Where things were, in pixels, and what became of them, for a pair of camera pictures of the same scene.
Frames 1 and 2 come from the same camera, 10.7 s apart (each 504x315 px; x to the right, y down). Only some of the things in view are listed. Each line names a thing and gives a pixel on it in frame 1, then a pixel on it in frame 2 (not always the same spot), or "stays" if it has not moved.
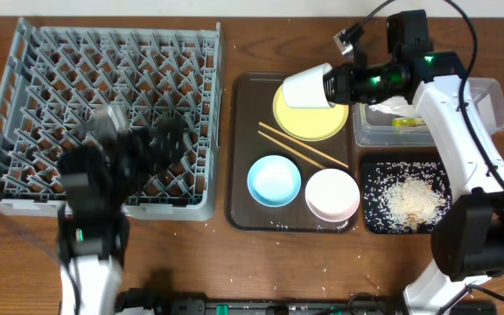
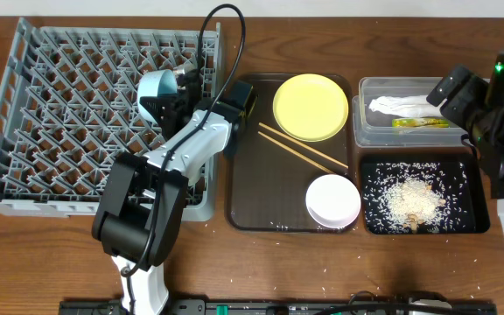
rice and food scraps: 407,197 stays
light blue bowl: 274,181 -> 157,83
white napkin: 396,105 stays
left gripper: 145,146 -> 164,112
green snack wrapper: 408,122 stays
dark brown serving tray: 255,135 stays
